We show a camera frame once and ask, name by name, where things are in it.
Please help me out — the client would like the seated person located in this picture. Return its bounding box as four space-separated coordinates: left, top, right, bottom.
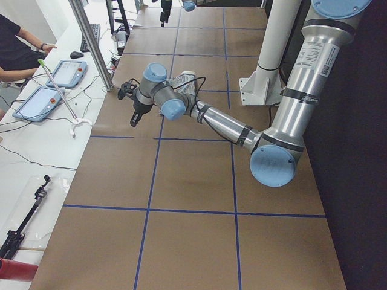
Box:
1 15 56 83

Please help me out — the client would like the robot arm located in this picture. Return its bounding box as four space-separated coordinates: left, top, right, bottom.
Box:
160 0 197 27
119 1 369 187

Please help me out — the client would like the aluminium frame post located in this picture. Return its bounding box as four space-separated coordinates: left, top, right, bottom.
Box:
68 0 114 92

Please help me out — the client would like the blue teach pendant far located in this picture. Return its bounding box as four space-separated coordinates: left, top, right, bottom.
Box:
51 60 88 89

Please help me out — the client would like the blue teach pendant near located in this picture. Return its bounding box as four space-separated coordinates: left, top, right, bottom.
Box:
12 86 62 122

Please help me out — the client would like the black computer mouse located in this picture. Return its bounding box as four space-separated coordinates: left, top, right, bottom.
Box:
70 51 84 59

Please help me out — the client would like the metal rod with hook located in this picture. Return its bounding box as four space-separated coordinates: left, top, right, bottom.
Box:
38 59 93 138

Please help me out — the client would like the blue teach pendant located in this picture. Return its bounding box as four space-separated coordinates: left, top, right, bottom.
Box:
51 60 88 89
12 86 62 122

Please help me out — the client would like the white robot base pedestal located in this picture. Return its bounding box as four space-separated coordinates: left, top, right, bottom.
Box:
239 0 301 106

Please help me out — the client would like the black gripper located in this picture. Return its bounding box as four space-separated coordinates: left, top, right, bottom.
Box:
160 0 171 27
130 100 152 127

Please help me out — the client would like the navy white striped polo shirt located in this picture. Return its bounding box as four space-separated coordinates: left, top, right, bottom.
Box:
158 71 200 117

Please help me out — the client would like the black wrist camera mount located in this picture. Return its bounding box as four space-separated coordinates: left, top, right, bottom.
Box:
117 80 138 101

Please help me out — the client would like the red cylinder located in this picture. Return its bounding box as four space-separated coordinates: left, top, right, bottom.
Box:
0 258 38 282

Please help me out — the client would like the black keyboard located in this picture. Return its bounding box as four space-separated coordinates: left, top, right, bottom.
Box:
80 24 101 53

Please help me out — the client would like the black hand tool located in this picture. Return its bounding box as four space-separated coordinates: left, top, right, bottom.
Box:
0 174 51 260

